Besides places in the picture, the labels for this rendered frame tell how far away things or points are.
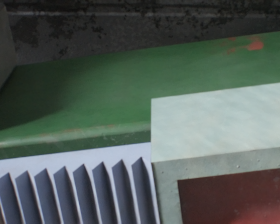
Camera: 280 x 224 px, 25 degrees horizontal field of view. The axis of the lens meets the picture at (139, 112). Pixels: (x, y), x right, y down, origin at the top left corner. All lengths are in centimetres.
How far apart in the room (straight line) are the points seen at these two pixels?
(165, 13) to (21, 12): 27
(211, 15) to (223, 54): 57
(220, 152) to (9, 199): 14
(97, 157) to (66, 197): 3
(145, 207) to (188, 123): 7
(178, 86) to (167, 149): 17
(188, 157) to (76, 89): 24
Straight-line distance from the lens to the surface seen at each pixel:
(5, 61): 65
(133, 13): 120
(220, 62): 61
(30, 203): 40
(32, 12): 122
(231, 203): 42
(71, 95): 58
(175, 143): 40
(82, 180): 39
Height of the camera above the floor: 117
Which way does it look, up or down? 68 degrees down
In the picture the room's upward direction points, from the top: 177 degrees counter-clockwise
